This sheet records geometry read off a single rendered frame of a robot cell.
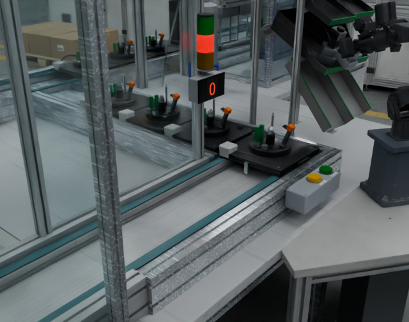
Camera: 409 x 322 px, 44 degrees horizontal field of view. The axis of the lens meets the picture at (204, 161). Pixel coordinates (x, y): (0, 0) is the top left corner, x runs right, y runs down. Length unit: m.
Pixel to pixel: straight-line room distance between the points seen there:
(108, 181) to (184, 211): 0.58
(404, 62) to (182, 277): 4.68
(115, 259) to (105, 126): 0.26
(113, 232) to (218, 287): 0.41
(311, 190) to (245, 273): 0.33
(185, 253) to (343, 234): 0.50
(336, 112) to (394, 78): 3.82
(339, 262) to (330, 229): 0.15
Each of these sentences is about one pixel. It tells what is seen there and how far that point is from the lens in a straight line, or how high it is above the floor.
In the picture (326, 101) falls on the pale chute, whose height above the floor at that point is 1.06.
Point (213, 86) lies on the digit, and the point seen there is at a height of 1.21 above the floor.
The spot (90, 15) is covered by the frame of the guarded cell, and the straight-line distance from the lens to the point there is 0.78.
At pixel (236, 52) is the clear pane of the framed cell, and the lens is 2.79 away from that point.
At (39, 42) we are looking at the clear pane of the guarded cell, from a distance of 0.75.
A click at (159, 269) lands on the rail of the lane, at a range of 1.14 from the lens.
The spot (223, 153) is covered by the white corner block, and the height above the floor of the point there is 0.97.
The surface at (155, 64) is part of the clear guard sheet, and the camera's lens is 1.40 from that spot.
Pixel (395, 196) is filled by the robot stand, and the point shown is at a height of 0.89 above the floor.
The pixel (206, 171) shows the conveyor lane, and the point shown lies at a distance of 1.59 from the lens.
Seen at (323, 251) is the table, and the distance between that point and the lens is 1.40.
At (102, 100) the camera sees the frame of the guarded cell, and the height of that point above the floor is 1.39.
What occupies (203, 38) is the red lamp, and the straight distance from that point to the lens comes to 1.47.
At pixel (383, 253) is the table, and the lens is 1.43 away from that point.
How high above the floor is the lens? 1.65
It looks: 25 degrees down
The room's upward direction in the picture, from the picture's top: straight up
